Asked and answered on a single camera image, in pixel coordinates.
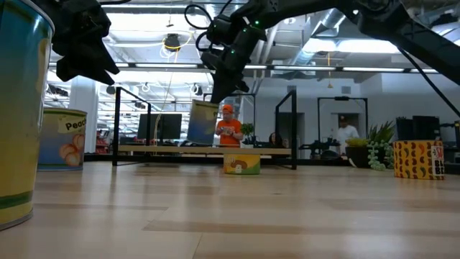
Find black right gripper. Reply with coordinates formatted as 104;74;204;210
200;24;267;104

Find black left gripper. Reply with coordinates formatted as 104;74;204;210
31;0;121;86

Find blue and olive label can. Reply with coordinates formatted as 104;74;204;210
186;99;220;146

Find yellow can with green stripe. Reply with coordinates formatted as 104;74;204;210
0;0;55;231

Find peach label can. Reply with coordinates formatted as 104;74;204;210
37;107;88;172

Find yellow chili pepper print can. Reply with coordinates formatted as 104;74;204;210
392;140;446;181

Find person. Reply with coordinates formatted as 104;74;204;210
214;104;244;148
336;114;360;155
267;132;289;149

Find small green background plant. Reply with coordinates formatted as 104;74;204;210
239;122;255;147

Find dark background monitor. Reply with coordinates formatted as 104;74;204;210
137;113;183;142

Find short mushroom label can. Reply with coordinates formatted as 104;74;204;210
223;153;262;176

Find succulent plant in dark pot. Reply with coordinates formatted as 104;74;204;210
344;121;396;172

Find black background monitors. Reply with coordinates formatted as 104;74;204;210
396;115;441;142

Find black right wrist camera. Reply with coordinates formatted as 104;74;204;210
205;14;234;47

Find black frame wooden shelf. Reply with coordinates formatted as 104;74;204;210
111;86;298;171

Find black overhead camera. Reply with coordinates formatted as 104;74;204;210
163;32;183;52

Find black looped camera cable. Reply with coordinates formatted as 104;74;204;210
184;3;216;52

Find black background station frame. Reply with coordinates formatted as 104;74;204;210
317;96;369;145

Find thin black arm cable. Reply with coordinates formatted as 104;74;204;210
397;47;460;118

